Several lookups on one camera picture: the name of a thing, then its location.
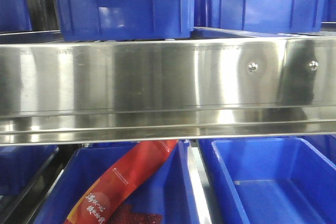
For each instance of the upper right blue bin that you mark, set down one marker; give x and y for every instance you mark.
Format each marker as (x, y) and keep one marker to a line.
(263, 16)

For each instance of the lower middle blue bin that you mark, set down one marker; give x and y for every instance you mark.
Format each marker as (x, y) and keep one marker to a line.
(168, 192)

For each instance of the left silver screw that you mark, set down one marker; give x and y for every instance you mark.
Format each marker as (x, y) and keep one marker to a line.
(252, 67)

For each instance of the upper middle blue bin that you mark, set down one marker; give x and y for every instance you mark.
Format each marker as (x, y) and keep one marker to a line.
(86, 20)

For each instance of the silver screw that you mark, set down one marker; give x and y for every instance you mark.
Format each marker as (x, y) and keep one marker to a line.
(313, 65)
(252, 67)

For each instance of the red snack package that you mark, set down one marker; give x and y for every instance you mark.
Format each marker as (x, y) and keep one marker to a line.
(119, 181)

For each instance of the lower right blue bin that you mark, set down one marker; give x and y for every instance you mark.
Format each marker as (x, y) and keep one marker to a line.
(270, 180)

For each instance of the stainless steel shelf rail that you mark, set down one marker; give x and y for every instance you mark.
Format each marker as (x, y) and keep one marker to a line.
(83, 92)

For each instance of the lower left blue bin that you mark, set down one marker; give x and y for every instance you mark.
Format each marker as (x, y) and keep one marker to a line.
(20, 163)

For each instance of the upper left blue bin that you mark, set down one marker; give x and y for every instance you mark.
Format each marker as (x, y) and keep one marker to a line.
(15, 16)

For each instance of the right silver screw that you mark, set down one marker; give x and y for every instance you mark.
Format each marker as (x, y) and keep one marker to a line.
(313, 65)

